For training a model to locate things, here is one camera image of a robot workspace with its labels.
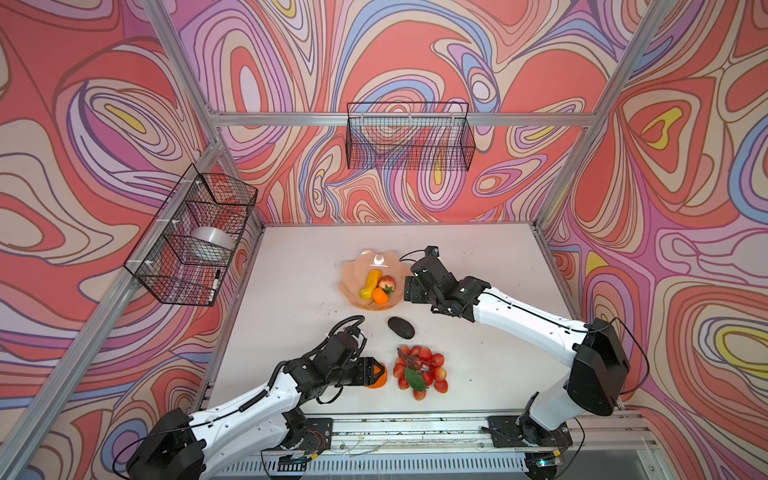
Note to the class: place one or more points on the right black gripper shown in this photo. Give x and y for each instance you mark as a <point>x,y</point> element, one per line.
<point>412,291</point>

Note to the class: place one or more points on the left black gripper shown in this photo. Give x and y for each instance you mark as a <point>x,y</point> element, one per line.
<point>365,371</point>

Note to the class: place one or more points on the large fake orange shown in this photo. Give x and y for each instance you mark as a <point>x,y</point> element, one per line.
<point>376,374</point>

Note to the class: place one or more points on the small fake tangerine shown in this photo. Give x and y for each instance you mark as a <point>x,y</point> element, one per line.
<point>380,296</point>

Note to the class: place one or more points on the dark fake avocado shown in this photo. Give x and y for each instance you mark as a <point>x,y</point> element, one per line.
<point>401,327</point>

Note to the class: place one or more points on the yellow orange fake squash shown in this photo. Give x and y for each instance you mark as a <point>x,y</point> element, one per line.
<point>371,283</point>

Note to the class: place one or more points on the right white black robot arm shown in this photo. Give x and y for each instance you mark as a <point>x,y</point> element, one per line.
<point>595,363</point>

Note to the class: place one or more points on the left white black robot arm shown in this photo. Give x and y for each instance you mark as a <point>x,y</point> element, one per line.
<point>269,417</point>

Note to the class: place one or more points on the pink faceted fruit bowl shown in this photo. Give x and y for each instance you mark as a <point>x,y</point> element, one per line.
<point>354,273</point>

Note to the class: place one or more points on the red fake grape bunch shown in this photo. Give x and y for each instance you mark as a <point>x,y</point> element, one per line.
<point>419,370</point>

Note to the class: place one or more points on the silver tape roll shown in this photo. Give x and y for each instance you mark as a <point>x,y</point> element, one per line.
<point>214,236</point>

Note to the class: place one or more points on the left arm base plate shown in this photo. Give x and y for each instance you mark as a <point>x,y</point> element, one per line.
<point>314,436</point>

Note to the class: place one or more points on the rear black wire basket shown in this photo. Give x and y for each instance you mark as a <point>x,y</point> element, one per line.
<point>400,135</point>

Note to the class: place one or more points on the black wire basket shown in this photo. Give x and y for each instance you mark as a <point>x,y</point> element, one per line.
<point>400,135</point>
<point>168,262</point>

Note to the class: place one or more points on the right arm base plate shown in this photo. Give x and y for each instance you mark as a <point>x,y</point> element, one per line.
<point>511,432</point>

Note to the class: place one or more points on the left black wire basket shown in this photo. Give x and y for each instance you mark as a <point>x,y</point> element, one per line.
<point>168,262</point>

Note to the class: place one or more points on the front aluminium rail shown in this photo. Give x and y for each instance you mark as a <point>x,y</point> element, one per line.
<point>443,432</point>

